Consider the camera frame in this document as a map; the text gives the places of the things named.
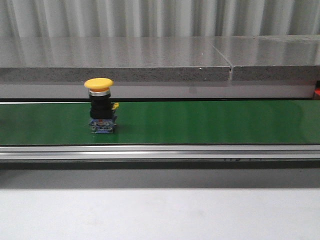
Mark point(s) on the grey stone slab left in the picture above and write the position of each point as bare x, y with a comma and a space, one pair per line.
51, 60

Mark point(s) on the grey stone slab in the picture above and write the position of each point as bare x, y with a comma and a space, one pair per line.
280, 58
51, 60

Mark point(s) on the green conveyor belt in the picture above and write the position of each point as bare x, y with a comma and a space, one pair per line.
165, 122

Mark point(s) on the grey stone slab right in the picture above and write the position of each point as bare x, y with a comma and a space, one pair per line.
280, 58

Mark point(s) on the white panel under slab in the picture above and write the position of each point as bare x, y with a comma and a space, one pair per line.
153, 90

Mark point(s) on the red object at edge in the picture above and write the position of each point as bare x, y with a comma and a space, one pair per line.
316, 94

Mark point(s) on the grey pleated curtain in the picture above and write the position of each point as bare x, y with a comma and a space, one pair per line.
158, 18

